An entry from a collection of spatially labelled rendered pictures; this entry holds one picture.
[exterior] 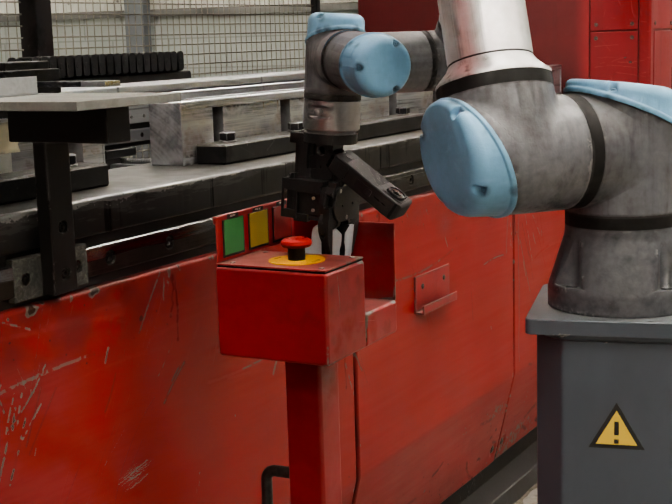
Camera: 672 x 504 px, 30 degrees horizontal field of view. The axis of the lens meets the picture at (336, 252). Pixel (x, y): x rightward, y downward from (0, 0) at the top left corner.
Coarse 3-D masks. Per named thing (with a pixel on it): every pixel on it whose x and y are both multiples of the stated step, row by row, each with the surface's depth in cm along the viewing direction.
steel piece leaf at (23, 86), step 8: (0, 80) 143; (8, 80) 144; (16, 80) 146; (24, 80) 147; (32, 80) 148; (0, 88) 144; (8, 88) 145; (16, 88) 146; (24, 88) 147; (32, 88) 148; (0, 96) 144; (8, 96) 145
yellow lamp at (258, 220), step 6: (264, 210) 167; (252, 216) 165; (258, 216) 166; (264, 216) 167; (252, 222) 165; (258, 222) 166; (264, 222) 167; (252, 228) 165; (258, 228) 166; (264, 228) 167; (252, 234) 165; (258, 234) 166; (264, 234) 167; (252, 240) 165; (258, 240) 166; (264, 240) 168; (252, 246) 165
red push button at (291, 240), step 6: (282, 240) 158; (288, 240) 157; (294, 240) 157; (300, 240) 157; (306, 240) 157; (282, 246) 158; (288, 246) 157; (294, 246) 157; (300, 246) 157; (306, 246) 157; (288, 252) 158; (294, 252) 158; (300, 252) 158; (288, 258) 158; (294, 258) 158; (300, 258) 158
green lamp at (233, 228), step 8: (240, 216) 162; (224, 224) 159; (232, 224) 160; (240, 224) 162; (224, 232) 159; (232, 232) 160; (240, 232) 162; (224, 240) 159; (232, 240) 160; (240, 240) 162; (232, 248) 161; (240, 248) 162
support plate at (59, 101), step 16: (16, 96) 146; (32, 96) 144; (48, 96) 143; (64, 96) 142; (80, 96) 140; (96, 96) 139; (112, 96) 138; (128, 96) 136; (144, 96) 137; (160, 96) 140; (176, 96) 142
